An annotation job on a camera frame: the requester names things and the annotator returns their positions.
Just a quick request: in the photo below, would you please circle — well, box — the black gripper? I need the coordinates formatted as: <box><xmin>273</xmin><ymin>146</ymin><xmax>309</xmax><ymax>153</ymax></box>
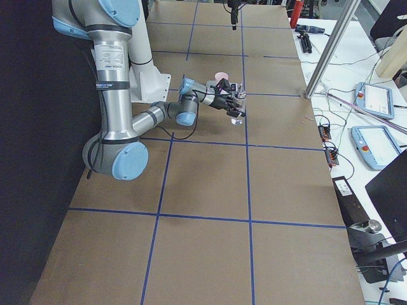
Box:
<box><xmin>227</xmin><ymin>0</ymin><xmax>240</xmax><ymax>31</ymax></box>
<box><xmin>210</xmin><ymin>92</ymin><xmax>245</xmax><ymax>118</ymax></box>

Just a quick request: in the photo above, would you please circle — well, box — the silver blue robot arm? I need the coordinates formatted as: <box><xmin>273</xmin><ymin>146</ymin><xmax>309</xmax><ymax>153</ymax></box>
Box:
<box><xmin>52</xmin><ymin>1</ymin><xmax>245</xmax><ymax>180</ymax></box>

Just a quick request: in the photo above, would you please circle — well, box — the silver digital kitchen scale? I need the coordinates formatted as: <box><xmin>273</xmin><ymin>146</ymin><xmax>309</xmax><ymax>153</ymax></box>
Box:
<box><xmin>206</xmin><ymin>79</ymin><xmax>242</xmax><ymax>96</ymax></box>

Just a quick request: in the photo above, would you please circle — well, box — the pink plastic cup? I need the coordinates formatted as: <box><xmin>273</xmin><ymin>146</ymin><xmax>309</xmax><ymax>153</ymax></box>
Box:
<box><xmin>214</xmin><ymin>72</ymin><xmax>229</xmax><ymax>83</ymax></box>

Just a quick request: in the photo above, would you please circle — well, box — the red cylinder bottle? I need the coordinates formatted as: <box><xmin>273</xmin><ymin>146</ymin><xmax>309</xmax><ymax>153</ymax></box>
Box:
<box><xmin>290</xmin><ymin>0</ymin><xmax>303</xmax><ymax>29</ymax></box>

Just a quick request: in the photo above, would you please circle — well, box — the black folded tripod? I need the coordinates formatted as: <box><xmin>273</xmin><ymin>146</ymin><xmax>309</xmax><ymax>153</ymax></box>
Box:
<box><xmin>297</xmin><ymin>30</ymin><xmax>312</xmax><ymax>53</ymax></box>

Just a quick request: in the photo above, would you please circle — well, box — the blue patterned cloth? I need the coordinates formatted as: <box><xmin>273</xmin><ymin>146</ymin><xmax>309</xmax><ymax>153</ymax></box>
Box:
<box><xmin>294</xmin><ymin>24</ymin><xmax>325</xmax><ymax>34</ymax></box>

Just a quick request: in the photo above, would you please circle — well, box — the orange black connector board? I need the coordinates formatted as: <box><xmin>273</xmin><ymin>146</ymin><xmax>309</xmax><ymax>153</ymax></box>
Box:
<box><xmin>318</xmin><ymin>124</ymin><xmax>331</xmax><ymax>142</ymax></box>

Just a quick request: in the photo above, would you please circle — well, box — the far blue teach pendant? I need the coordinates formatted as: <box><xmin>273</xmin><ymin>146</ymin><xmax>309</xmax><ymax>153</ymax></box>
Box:
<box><xmin>355</xmin><ymin>82</ymin><xmax>395</xmax><ymax>119</ymax></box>

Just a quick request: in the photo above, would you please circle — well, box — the blue teach pendant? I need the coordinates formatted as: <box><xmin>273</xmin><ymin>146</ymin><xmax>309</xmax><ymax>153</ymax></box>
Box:
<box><xmin>355</xmin><ymin>82</ymin><xmax>395</xmax><ymax>119</ymax></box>
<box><xmin>350</xmin><ymin>126</ymin><xmax>402</xmax><ymax>171</ymax></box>

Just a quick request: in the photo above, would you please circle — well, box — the near blue teach pendant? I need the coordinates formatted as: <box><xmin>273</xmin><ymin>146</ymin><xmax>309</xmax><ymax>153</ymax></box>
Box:
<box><xmin>350</xmin><ymin>126</ymin><xmax>402</xmax><ymax>171</ymax></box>

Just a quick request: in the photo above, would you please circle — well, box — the black office chair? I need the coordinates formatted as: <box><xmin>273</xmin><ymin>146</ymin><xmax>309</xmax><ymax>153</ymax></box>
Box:
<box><xmin>370</xmin><ymin>0</ymin><xmax>406</xmax><ymax>51</ymax></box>

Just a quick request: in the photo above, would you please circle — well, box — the black box with label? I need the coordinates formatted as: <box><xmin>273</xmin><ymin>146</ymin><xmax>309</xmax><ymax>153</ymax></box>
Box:
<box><xmin>332</xmin><ymin>176</ymin><xmax>369</xmax><ymax>227</ymax></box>

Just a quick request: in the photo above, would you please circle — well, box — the wooden plank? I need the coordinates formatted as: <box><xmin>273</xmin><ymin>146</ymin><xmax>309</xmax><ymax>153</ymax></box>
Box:
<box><xmin>376</xmin><ymin>25</ymin><xmax>406</xmax><ymax>78</ymax></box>

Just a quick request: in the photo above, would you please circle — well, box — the black monitor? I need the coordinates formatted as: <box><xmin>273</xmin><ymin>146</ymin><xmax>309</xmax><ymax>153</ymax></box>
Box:
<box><xmin>365</xmin><ymin>151</ymin><xmax>407</xmax><ymax>241</ymax></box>

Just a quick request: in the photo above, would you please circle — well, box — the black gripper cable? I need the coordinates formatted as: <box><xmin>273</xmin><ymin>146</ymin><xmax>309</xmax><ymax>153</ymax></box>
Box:
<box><xmin>157</xmin><ymin>120</ymin><xmax>198</xmax><ymax>140</ymax></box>

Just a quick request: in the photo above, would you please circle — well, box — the aluminium frame post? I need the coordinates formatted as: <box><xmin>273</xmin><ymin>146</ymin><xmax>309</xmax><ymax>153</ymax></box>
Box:
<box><xmin>305</xmin><ymin>0</ymin><xmax>361</xmax><ymax>99</ymax></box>

